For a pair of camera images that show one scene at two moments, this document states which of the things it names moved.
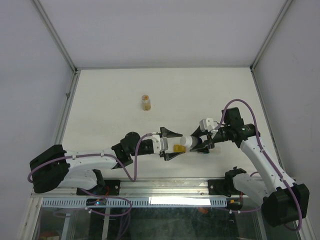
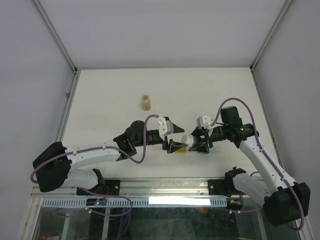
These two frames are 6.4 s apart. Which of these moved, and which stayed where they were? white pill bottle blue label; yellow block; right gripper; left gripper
Moved: left gripper
Stayed: yellow block; white pill bottle blue label; right gripper
